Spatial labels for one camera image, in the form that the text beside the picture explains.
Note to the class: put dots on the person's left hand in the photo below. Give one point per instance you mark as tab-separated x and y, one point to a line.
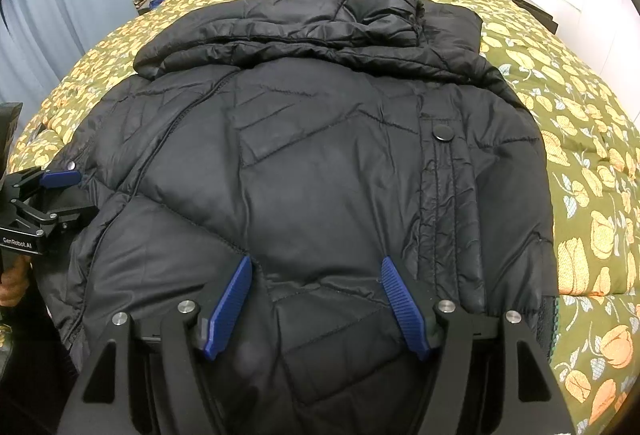
14	282

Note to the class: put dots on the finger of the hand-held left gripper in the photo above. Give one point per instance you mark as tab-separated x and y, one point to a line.
57	178
65	217

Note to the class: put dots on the green orange floral bedspread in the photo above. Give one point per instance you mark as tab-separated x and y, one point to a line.
575	140

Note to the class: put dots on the black puffer jacket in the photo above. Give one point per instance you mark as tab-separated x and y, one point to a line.
325	165

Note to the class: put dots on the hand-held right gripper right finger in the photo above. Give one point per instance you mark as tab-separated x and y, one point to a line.
402	305

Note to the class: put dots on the dark wooden nightstand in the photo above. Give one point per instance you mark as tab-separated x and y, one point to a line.
537	12

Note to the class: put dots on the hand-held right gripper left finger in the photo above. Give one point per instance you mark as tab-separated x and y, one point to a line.
230	310

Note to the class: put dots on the blue grey curtain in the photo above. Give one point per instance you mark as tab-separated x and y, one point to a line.
75	0

